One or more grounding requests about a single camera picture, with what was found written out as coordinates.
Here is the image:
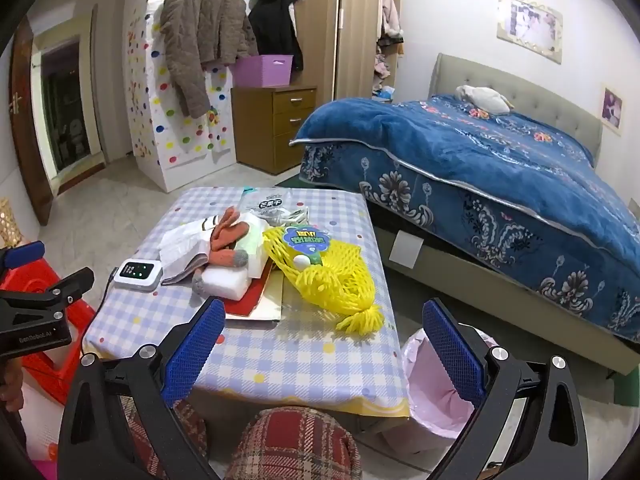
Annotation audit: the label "hanging pink clothes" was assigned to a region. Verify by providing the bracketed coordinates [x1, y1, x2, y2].
[377, 0, 405, 44]

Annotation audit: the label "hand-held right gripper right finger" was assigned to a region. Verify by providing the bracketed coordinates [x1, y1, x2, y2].
[421, 297, 591, 480]

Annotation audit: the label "woven bamboo basket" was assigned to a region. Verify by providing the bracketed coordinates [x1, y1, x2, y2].
[0, 197, 19, 249]

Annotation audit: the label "white cardboard sheet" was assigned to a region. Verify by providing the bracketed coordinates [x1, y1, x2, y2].
[227, 271, 286, 324]

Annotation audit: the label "person's leg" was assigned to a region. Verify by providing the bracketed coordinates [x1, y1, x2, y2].
[237, 407, 364, 480]
[124, 394, 209, 462]

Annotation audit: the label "black coat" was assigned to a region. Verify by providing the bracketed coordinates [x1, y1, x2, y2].
[248, 0, 305, 74]

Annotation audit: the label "person's left hand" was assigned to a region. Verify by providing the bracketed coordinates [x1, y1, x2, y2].
[0, 360, 24, 412]

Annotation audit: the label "clear crumpled snack packet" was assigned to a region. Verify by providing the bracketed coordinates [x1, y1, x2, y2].
[238, 187, 309, 229]

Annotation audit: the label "white paper tag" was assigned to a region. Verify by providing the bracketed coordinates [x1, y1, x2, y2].
[388, 232, 424, 270]

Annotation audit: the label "checked plastic tablecloth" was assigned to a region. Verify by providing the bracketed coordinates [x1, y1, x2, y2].
[82, 186, 412, 419]

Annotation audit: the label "red envelope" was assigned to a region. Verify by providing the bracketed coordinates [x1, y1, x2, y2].
[224, 260, 275, 319]

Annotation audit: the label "wooden nightstand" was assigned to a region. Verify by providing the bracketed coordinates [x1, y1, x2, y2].
[230, 84, 319, 176]

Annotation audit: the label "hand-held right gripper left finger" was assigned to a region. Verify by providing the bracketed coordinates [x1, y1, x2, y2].
[57, 297, 228, 480]

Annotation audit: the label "grey upholstered bed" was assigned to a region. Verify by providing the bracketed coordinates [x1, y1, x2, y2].
[299, 52, 640, 379]

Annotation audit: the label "large wall poster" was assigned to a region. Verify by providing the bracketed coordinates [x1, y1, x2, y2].
[496, 0, 564, 65]

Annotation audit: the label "person's left leg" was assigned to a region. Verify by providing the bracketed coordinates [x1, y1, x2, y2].
[124, 394, 209, 462]

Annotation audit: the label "person's right leg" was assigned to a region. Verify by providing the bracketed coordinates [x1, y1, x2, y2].
[237, 407, 364, 480]

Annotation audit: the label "pile of clothes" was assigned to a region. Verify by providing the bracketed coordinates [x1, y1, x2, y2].
[372, 49, 399, 102]

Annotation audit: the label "white paper bag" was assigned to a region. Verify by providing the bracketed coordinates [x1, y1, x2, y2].
[158, 215, 221, 286]

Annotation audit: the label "blue floral blanket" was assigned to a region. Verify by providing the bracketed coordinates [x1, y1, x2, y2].
[289, 94, 640, 347]

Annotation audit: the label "white polka-dot wardrobe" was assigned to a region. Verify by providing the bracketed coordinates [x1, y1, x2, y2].
[127, 0, 239, 194]

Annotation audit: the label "dark wooden door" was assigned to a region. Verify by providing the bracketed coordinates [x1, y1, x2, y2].
[9, 14, 54, 227]

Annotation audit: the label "grey hanging jacket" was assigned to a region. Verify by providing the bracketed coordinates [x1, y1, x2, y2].
[158, 0, 259, 119]

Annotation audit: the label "white device with green lights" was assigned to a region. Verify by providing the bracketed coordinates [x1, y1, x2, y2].
[112, 258, 164, 291]

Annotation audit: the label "green box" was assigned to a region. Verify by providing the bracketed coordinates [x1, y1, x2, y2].
[614, 369, 640, 407]

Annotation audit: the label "white foam block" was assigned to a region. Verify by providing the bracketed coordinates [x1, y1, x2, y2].
[200, 259, 257, 302]

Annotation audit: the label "white pillow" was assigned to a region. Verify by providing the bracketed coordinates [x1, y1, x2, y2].
[454, 84, 515, 114]

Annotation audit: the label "red plastic stool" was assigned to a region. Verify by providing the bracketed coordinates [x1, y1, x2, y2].
[0, 259, 97, 407]

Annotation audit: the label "black cable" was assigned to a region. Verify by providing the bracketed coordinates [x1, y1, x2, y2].
[92, 270, 117, 314]

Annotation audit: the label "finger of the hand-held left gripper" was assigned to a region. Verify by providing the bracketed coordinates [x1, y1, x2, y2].
[0, 267, 96, 320]
[0, 241, 46, 274]

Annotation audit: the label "wooden wardrobe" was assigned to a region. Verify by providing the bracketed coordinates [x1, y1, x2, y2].
[274, 0, 404, 107]

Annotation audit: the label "small wall poster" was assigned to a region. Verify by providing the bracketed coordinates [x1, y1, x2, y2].
[599, 87, 624, 136]

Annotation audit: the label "purple plastic basket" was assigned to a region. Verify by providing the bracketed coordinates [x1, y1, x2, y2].
[229, 53, 295, 89]

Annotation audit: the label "yellow foam net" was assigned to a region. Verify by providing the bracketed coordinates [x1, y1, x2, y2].
[262, 224, 387, 336]

